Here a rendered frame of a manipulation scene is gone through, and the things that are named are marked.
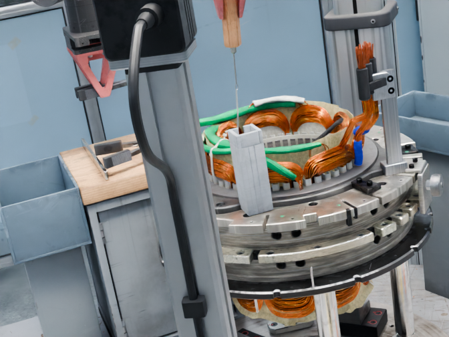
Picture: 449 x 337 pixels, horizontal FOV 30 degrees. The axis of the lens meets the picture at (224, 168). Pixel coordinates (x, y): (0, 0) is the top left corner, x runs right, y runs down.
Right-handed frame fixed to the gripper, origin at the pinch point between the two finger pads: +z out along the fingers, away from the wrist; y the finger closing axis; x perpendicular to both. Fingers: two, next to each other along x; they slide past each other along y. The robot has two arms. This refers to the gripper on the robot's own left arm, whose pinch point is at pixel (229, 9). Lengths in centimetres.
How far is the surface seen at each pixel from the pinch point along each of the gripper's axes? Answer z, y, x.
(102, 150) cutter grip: 25.0, -14.9, 31.2
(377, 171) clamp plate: 19.3, 15.3, 0.0
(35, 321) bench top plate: 58, -30, 41
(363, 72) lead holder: 7.2, 13.0, -2.3
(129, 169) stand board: 26.5, -11.5, 26.8
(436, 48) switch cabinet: 70, 114, 226
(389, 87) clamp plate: 9.6, 16.4, -0.5
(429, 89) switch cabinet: 89, 115, 233
